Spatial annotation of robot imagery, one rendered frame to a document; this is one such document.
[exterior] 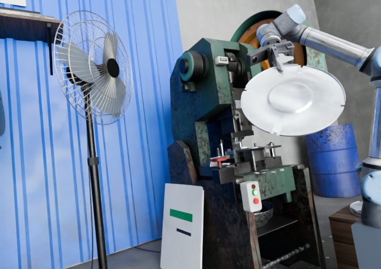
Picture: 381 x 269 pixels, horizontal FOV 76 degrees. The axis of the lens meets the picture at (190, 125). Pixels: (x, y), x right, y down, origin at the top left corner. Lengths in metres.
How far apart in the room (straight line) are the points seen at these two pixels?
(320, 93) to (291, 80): 0.10
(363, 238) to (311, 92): 0.62
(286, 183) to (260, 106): 0.87
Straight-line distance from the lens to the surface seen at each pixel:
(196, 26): 3.31
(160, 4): 3.16
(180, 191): 1.79
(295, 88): 0.83
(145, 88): 2.64
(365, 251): 1.21
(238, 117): 1.56
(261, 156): 1.53
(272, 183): 1.50
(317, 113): 0.77
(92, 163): 1.38
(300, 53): 1.75
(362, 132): 4.83
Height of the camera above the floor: 0.82
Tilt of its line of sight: 6 degrees up
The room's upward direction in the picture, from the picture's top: 8 degrees counter-clockwise
